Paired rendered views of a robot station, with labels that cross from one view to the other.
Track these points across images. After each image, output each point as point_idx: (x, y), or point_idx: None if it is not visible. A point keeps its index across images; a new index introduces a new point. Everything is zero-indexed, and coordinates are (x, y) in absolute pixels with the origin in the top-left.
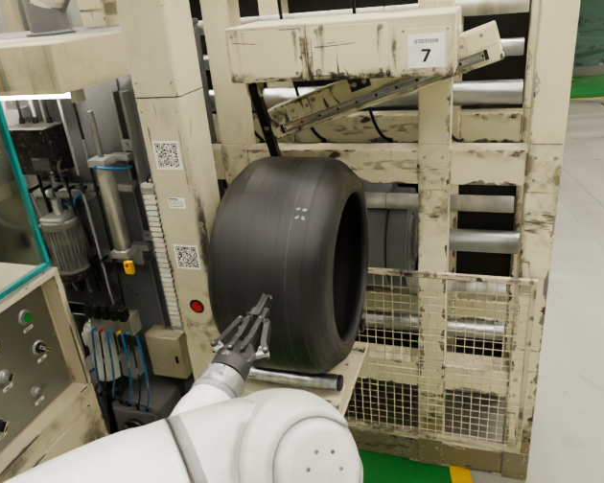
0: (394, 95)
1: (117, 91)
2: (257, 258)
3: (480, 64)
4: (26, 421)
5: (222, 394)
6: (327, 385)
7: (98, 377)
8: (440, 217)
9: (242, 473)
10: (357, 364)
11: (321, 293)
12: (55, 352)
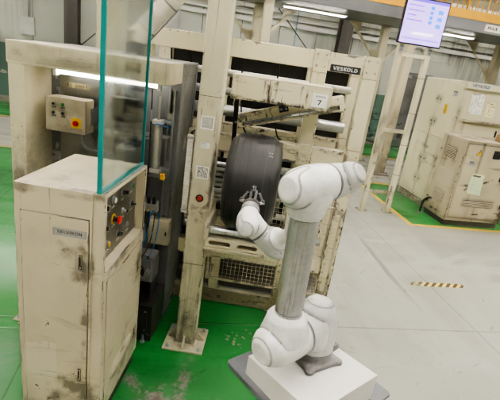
0: (298, 117)
1: (171, 90)
2: (251, 170)
3: (336, 111)
4: (122, 236)
5: (256, 209)
6: None
7: None
8: None
9: (347, 169)
10: None
11: (275, 189)
12: (133, 208)
